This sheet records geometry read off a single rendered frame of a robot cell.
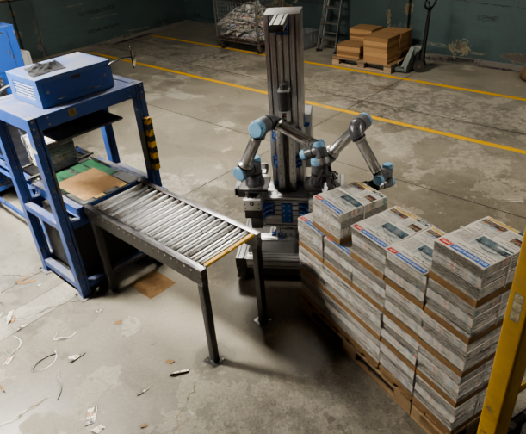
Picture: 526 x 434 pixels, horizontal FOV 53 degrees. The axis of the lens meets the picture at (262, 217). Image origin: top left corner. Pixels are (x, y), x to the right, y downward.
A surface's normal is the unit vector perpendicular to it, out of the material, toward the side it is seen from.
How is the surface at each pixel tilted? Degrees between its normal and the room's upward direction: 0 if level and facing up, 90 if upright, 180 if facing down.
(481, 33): 90
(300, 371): 0
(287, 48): 90
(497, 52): 90
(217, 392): 0
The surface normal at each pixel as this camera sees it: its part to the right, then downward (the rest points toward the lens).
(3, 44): 0.74, 0.31
